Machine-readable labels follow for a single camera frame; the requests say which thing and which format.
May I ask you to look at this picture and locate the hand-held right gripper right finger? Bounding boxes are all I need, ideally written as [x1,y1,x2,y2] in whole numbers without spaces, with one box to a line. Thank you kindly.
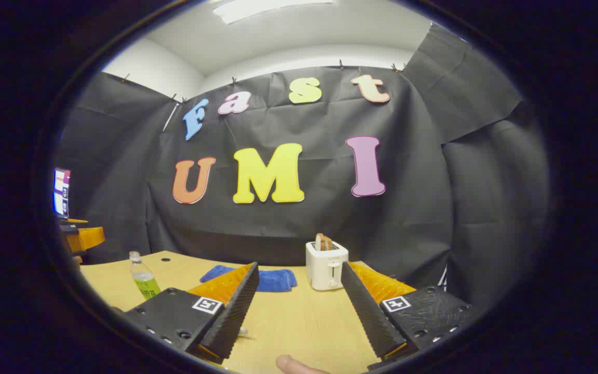
[339,261,475,370]

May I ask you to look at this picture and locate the computer monitor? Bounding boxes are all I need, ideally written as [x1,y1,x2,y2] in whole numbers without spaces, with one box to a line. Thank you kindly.
[52,167,71,218]

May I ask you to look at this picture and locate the green label water bottle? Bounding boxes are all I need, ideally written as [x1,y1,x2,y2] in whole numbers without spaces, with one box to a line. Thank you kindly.
[129,251,162,300]

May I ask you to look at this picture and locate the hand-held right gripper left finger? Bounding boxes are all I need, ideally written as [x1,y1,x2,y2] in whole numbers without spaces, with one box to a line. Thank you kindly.
[121,261,261,365]

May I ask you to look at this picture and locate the white toaster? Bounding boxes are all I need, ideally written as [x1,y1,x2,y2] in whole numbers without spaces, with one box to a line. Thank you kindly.
[305,240,349,291]

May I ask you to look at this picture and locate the ceiling light panel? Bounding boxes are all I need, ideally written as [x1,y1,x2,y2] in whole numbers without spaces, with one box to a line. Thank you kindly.
[212,0,334,25]

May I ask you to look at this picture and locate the black backdrop cloth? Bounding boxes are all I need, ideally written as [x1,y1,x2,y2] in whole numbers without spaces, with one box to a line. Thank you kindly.
[52,23,551,312]

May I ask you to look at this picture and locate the blue towel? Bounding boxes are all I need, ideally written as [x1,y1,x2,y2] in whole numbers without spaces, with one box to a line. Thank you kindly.
[199,265,298,292]

